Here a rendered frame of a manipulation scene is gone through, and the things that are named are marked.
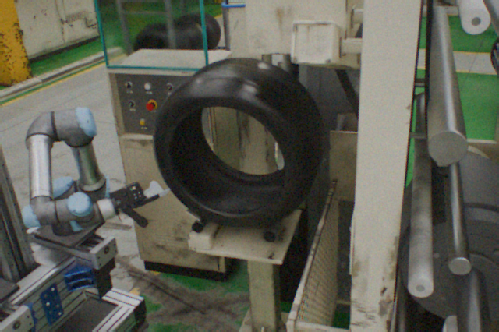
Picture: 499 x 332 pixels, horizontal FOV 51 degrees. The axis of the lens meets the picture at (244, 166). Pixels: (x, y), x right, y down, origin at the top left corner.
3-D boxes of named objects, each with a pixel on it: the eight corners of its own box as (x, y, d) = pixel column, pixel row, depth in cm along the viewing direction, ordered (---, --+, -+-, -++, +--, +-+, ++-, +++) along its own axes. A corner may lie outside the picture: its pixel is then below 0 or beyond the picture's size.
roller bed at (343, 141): (335, 176, 225) (337, 111, 211) (370, 179, 220) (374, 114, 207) (328, 199, 208) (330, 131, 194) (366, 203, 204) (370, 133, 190)
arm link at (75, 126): (78, 190, 238) (49, 104, 195) (111, 185, 241) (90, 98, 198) (79, 212, 230) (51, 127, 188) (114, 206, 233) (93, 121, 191)
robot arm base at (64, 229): (45, 231, 233) (40, 213, 228) (69, 214, 245) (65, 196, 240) (70, 239, 226) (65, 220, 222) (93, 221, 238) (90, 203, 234)
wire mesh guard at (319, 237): (333, 300, 243) (336, 167, 211) (337, 300, 243) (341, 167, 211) (291, 487, 168) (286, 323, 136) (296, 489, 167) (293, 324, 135)
